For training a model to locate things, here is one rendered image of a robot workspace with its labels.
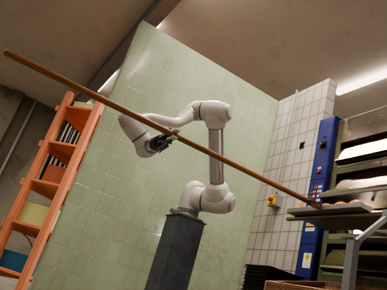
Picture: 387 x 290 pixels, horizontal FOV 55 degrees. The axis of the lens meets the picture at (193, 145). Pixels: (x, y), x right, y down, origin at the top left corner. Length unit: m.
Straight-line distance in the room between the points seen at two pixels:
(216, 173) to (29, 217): 2.81
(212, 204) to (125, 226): 0.77
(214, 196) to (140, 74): 1.32
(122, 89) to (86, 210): 1.01
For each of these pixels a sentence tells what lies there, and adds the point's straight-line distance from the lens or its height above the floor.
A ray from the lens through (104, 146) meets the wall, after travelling 2.98.
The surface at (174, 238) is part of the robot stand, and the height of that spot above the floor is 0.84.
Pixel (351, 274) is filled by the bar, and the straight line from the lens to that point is 1.86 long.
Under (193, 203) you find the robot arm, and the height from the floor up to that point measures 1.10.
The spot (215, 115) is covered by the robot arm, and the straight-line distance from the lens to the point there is 2.38.
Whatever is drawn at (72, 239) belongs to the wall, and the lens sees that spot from 2.86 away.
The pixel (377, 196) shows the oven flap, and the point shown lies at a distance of 2.57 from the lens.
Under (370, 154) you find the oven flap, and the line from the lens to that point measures 2.81.
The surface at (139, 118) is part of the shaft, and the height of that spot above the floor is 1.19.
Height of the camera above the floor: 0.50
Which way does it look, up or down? 22 degrees up
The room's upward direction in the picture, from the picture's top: 17 degrees clockwise
